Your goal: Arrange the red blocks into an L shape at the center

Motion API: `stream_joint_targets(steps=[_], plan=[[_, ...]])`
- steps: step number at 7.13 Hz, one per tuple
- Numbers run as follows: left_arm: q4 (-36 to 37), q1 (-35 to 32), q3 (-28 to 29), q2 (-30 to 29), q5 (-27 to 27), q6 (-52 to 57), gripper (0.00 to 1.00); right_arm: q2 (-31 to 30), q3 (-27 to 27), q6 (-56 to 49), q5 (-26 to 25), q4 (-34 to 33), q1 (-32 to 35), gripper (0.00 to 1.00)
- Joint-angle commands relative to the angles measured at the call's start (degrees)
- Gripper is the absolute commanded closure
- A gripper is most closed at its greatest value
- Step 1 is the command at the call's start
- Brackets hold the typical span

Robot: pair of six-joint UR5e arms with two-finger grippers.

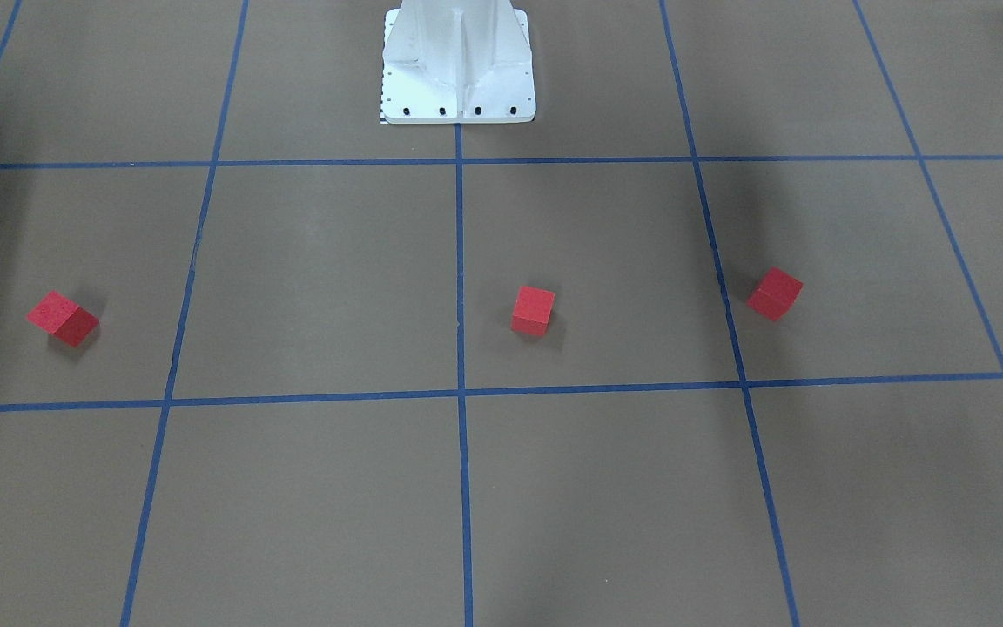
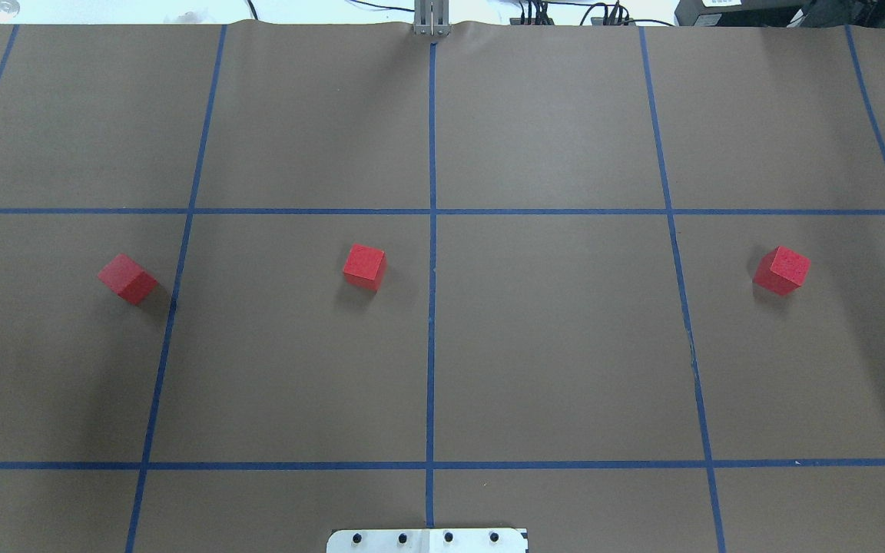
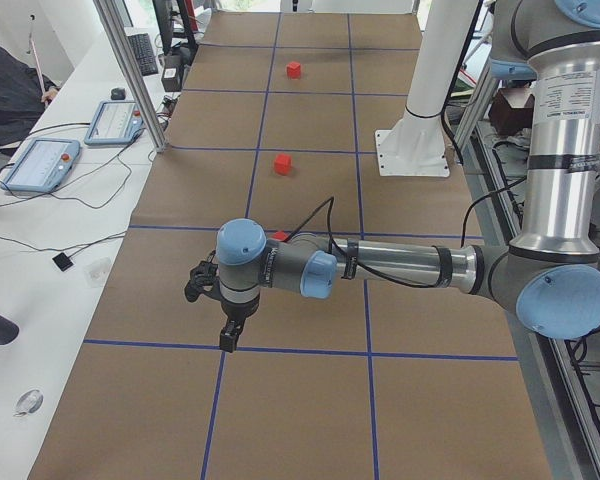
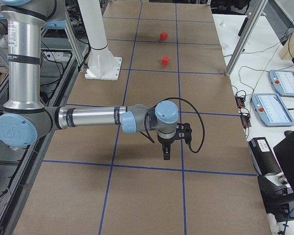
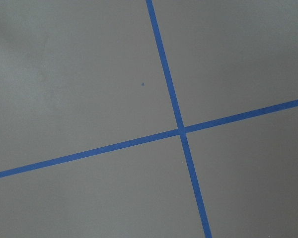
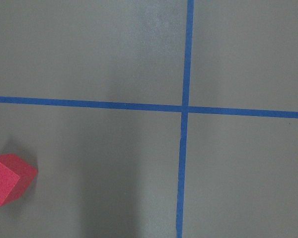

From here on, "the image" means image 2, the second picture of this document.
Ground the white pedestal column base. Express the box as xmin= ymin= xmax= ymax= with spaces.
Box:
xmin=326 ymin=528 xmax=529 ymax=552

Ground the red block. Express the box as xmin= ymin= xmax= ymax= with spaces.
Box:
xmin=97 ymin=254 xmax=159 ymax=306
xmin=752 ymin=246 xmax=811 ymax=296
xmin=342 ymin=243 xmax=389 ymax=293

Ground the aluminium frame post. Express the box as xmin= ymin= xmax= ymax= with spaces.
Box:
xmin=413 ymin=0 xmax=452 ymax=38

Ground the brown paper table mat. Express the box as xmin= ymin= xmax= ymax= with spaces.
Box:
xmin=0 ymin=21 xmax=885 ymax=552

